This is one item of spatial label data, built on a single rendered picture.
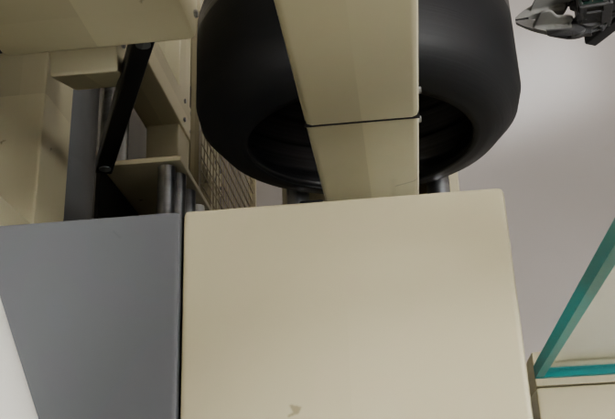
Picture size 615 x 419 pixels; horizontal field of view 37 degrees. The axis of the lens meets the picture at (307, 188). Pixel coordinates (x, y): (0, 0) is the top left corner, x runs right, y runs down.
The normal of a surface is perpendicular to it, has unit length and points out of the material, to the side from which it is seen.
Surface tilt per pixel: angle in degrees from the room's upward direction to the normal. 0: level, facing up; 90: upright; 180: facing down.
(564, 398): 0
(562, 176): 0
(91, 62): 18
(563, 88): 0
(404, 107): 90
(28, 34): 90
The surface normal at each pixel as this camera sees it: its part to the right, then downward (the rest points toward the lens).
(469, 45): 0.55, -0.08
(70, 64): -0.10, -0.08
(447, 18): 0.43, -0.37
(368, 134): 0.04, 0.92
